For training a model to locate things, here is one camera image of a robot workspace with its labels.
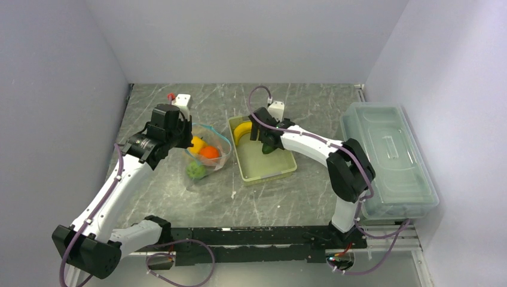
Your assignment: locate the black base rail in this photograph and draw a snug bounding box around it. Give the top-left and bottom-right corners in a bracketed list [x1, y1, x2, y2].
[159, 225, 366, 266]

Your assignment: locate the pale yellow plastic basket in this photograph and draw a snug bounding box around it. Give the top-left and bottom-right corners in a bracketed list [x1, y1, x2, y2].
[233, 134, 297, 185]

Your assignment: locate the aluminium frame rail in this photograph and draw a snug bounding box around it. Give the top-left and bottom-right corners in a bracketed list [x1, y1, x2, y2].
[352, 224, 422, 252]

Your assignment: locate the clear zip bag blue zipper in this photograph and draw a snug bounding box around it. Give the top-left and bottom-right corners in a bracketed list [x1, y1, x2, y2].
[182, 123, 233, 187]

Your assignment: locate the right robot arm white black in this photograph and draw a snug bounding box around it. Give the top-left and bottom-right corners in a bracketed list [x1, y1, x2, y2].
[249, 107, 375, 248]

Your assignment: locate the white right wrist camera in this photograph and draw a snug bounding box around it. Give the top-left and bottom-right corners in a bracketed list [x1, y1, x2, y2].
[267, 101, 285, 122]

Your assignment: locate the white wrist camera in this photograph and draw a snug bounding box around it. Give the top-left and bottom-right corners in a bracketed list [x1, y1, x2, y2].
[267, 101, 285, 122]
[167, 93, 192, 114]

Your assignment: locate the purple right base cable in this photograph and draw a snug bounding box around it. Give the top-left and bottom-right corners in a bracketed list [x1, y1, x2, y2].
[328, 218, 414, 277]

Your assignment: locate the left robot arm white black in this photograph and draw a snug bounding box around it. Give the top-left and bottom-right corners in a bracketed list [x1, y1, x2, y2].
[51, 102, 193, 286]

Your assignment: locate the green bumpy fruit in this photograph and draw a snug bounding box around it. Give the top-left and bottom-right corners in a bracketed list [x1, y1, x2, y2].
[185, 161, 206, 180]

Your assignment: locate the clear plastic lidded container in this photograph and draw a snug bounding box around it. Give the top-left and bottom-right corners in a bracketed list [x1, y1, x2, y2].
[340, 102, 439, 220]

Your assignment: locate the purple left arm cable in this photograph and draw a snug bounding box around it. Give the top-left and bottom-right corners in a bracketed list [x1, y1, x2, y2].
[59, 143, 124, 287]

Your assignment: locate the yellow bell pepper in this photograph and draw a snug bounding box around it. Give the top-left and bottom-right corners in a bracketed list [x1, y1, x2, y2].
[187, 136, 207, 154]

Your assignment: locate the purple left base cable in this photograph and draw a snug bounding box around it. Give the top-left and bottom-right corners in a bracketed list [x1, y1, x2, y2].
[145, 239, 216, 287]

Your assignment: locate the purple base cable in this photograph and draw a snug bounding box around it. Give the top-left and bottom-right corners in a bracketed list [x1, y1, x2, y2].
[145, 239, 216, 287]
[328, 218, 414, 277]

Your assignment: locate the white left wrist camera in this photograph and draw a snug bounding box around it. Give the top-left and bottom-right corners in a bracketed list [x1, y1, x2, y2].
[167, 93, 192, 114]

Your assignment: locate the orange tangerine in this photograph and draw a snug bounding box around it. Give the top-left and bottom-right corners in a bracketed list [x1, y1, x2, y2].
[198, 146, 221, 160]

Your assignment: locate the yellow banana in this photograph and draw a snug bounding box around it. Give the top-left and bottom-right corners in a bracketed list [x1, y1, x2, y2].
[233, 121, 252, 146]

